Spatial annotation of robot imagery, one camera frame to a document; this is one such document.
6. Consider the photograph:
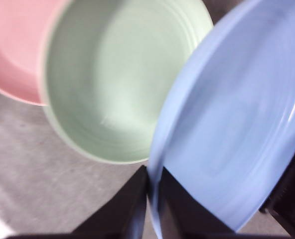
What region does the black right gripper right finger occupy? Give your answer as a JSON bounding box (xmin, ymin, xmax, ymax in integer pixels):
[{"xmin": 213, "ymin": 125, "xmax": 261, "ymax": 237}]
[{"xmin": 156, "ymin": 166, "xmax": 237, "ymax": 239}]

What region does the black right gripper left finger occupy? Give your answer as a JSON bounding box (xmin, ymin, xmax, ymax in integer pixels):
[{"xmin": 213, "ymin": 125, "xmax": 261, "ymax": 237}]
[{"xmin": 72, "ymin": 165, "xmax": 148, "ymax": 239}]

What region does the blue plate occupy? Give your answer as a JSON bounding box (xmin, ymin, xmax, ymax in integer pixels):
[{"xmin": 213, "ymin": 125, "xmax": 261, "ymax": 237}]
[{"xmin": 134, "ymin": 0, "xmax": 295, "ymax": 239}]

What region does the pale green plate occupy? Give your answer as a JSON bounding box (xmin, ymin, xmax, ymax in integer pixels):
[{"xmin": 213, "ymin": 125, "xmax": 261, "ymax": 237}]
[{"xmin": 41, "ymin": 0, "xmax": 214, "ymax": 165}]

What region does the pink plate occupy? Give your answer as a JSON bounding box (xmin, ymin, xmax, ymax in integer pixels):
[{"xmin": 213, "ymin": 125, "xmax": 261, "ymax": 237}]
[{"xmin": 0, "ymin": 0, "xmax": 63, "ymax": 107}]

